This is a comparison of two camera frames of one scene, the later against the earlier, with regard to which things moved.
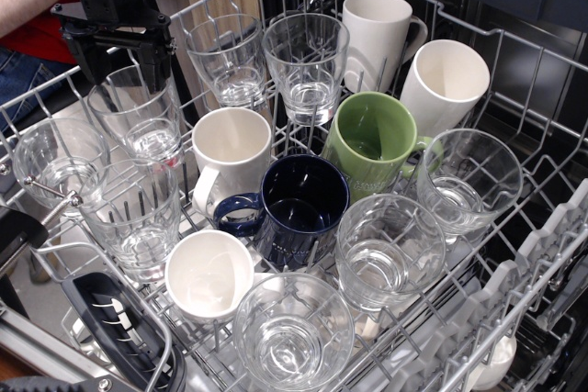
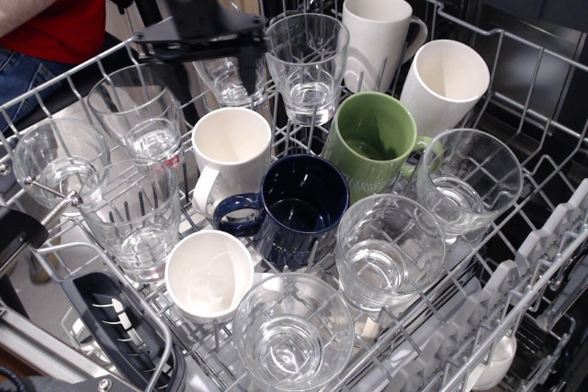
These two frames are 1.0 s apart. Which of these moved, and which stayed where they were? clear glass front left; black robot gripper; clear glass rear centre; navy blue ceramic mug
Moved: black robot gripper
Stayed: clear glass front left; clear glass rear centre; navy blue ceramic mug
